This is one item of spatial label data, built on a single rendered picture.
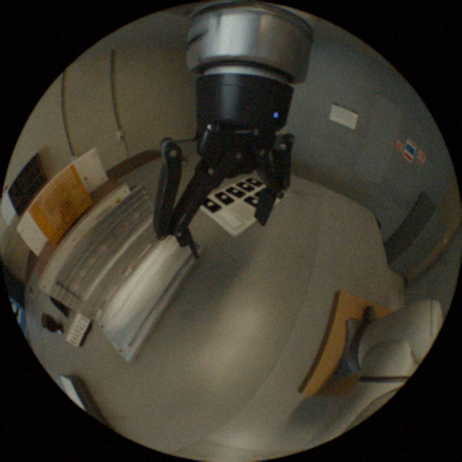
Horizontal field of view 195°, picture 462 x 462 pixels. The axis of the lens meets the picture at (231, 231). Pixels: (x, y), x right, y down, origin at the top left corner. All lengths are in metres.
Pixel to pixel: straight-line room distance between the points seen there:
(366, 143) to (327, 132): 0.56
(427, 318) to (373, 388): 0.14
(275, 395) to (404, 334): 0.32
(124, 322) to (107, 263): 0.18
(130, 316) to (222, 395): 0.32
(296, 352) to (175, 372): 0.31
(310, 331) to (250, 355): 0.18
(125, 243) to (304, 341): 0.59
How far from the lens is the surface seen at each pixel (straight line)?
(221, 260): 0.44
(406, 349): 0.34
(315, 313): 0.46
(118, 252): 0.48
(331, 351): 0.45
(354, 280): 0.61
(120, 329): 0.49
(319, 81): 2.23
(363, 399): 0.35
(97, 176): 0.80
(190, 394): 0.44
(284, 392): 0.45
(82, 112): 2.23
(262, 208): 0.24
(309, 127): 2.13
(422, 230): 2.56
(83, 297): 0.51
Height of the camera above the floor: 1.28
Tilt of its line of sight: 49 degrees down
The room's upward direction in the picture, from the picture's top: straight up
